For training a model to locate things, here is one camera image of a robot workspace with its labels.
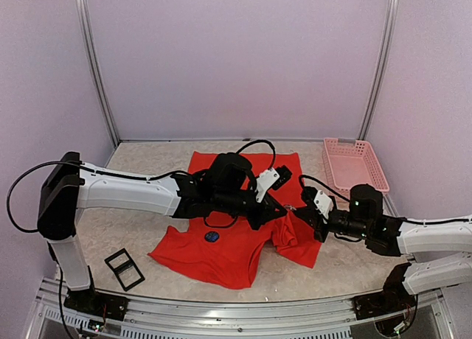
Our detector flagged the red t-shirt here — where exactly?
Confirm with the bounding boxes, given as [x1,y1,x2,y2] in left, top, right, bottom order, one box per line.
[147,151,322,290]

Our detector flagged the aluminium frame post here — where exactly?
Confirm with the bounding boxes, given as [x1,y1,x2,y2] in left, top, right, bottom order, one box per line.
[357,0,400,140]
[75,0,121,148]

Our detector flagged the front aluminium rail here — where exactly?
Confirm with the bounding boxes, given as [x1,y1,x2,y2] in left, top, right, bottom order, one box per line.
[23,279,454,338]

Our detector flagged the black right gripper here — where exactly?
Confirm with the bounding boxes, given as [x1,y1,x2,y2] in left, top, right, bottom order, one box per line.
[292,206,371,243]

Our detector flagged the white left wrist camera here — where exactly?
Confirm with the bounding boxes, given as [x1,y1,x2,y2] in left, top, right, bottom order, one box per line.
[256,165,293,203]

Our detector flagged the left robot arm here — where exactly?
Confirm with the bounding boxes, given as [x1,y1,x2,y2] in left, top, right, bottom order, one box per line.
[36,151,291,321]

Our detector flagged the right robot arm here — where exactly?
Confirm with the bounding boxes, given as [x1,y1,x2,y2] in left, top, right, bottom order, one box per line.
[294,184,471,320]

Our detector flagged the right aluminium frame post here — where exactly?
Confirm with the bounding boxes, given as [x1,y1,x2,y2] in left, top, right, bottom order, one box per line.
[357,0,400,140]

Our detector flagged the pink plastic basket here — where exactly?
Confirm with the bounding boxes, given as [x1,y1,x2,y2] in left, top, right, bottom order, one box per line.
[322,138,389,198]

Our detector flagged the left aluminium frame post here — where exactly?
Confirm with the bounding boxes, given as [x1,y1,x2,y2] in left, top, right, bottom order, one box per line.
[75,0,121,148]

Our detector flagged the black open brooch box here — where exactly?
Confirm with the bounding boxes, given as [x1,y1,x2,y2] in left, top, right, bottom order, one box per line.
[104,248,145,292]

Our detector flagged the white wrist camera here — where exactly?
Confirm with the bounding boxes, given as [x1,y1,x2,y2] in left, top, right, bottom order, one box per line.
[256,165,293,203]
[302,186,334,220]

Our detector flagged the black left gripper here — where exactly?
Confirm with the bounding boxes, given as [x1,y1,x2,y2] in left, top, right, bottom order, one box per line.
[215,189,288,231]

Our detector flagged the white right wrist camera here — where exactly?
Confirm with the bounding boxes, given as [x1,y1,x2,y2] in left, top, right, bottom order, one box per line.
[302,186,334,220]

